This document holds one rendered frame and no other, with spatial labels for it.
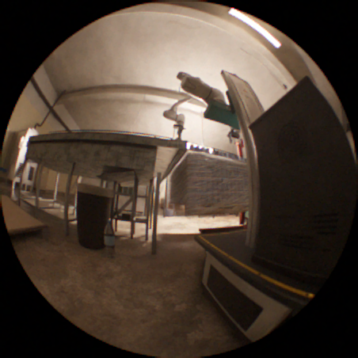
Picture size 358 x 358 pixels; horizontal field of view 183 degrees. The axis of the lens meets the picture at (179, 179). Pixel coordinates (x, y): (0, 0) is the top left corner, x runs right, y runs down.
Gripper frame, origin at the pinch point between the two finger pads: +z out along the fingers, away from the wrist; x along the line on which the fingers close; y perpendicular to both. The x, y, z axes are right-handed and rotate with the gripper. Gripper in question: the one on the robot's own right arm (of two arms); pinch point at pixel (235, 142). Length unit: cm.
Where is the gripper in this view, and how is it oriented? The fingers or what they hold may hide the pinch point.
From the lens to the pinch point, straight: 128.4
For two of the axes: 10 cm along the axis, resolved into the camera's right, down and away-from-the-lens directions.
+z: -0.7, 9.7, -2.2
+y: 1.9, -2.0, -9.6
